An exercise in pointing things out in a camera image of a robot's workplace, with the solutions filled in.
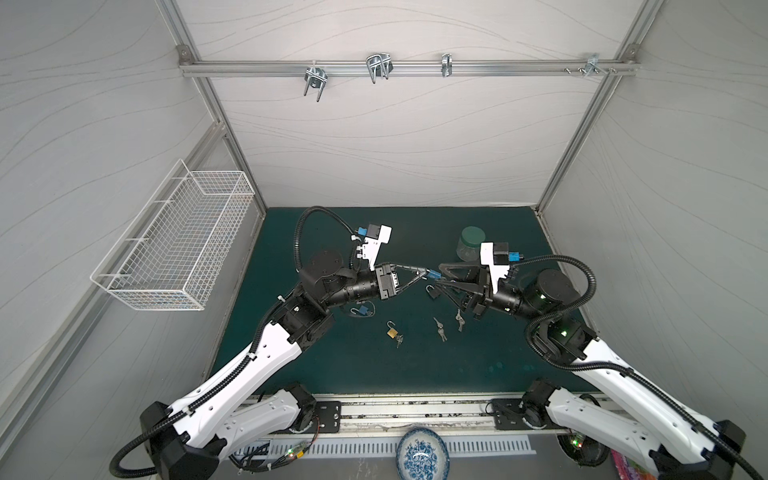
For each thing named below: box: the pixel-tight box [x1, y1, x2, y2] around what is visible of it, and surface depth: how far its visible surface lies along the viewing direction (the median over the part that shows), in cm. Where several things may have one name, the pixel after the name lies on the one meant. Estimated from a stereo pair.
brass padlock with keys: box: [387, 320, 404, 348], surface depth 88 cm
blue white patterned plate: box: [395, 427, 451, 480], surface depth 69 cm
